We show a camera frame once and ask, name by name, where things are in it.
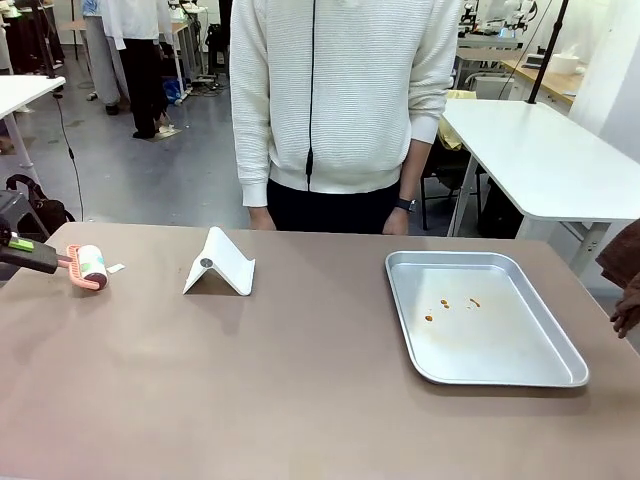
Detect wooden workbench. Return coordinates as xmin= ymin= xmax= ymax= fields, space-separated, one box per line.
xmin=499 ymin=57 xmax=584 ymax=105

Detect yellow cloth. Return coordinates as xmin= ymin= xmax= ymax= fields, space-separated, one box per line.
xmin=435 ymin=89 xmax=481 ymax=152

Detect bystander in black trousers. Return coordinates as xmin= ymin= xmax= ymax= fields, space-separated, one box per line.
xmin=103 ymin=0 xmax=176 ymax=141

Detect thin black floor cable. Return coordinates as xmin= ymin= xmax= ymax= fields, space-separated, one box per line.
xmin=51 ymin=93 xmax=87 ymax=222

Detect person's left forearm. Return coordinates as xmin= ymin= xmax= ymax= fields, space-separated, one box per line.
xmin=398 ymin=137 xmax=432 ymax=202

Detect black trousers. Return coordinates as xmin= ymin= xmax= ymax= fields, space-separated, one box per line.
xmin=266 ymin=177 xmax=402 ymax=236

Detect pink lint roller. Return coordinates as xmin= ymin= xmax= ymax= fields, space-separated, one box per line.
xmin=58 ymin=243 xmax=109 ymax=292

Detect silver metal tray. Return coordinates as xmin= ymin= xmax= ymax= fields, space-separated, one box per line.
xmin=384 ymin=250 xmax=591 ymax=388

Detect black backpack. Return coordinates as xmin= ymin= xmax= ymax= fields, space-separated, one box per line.
xmin=4 ymin=173 xmax=77 ymax=239

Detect small white table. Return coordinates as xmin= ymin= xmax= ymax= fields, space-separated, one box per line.
xmin=0 ymin=74 xmax=67 ymax=184

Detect white folding stand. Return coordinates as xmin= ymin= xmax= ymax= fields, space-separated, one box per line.
xmin=181 ymin=225 xmax=257 ymax=297

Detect black lanyard cable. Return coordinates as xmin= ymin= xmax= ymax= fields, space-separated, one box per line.
xmin=303 ymin=0 xmax=319 ymax=192

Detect person's right hand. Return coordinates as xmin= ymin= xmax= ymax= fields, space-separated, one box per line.
xmin=248 ymin=204 xmax=277 ymax=232

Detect bystander in grey trousers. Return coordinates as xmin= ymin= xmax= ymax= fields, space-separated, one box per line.
xmin=81 ymin=0 xmax=125 ymax=116

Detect white knit sweater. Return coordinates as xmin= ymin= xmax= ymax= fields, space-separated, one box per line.
xmin=229 ymin=0 xmax=462 ymax=208

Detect brown cloth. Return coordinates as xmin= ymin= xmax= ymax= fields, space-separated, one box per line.
xmin=595 ymin=218 xmax=640 ymax=340

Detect grey stool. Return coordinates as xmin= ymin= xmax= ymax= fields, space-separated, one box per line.
xmin=0 ymin=189 xmax=30 ymax=236

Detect white tissue pack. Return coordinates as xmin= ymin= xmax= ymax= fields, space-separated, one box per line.
xmin=549 ymin=43 xmax=584 ymax=76

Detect large white table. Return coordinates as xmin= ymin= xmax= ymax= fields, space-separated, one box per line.
xmin=439 ymin=97 xmax=640 ymax=281

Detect black tripod pole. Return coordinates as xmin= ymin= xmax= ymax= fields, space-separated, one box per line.
xmin=527 ymin=0 xmax=572 ymax=105

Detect person's left hand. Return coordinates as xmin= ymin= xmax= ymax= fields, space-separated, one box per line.
xmin=381 ymin=205 xmax=411 ymax=237

